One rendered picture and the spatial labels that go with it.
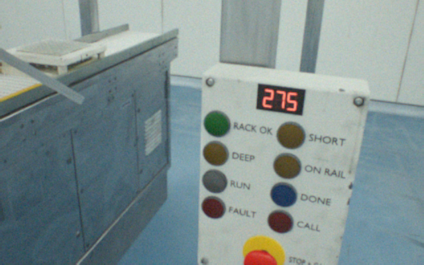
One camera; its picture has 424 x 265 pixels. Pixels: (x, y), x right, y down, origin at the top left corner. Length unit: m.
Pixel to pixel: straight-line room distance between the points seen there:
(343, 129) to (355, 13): 3.52
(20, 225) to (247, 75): 1.03
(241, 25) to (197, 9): 3.69
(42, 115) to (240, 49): 0.84
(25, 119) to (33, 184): 0.24
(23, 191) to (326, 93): 1.05
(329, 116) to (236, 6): 0.16
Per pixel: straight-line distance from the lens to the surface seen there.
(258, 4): 0.46
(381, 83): 4.06
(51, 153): 1.37
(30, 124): 1.20
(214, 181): 0.47
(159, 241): 2.11
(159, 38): 1.83
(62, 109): 1.29
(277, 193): 0.45
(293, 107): 0.41
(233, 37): 0.47
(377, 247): 2.26
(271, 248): 0.50
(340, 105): 0.41
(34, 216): 1.38
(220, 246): 0.53
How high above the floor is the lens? 1.33
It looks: 23 degrees down
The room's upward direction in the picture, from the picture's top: 2 degrees clockwise
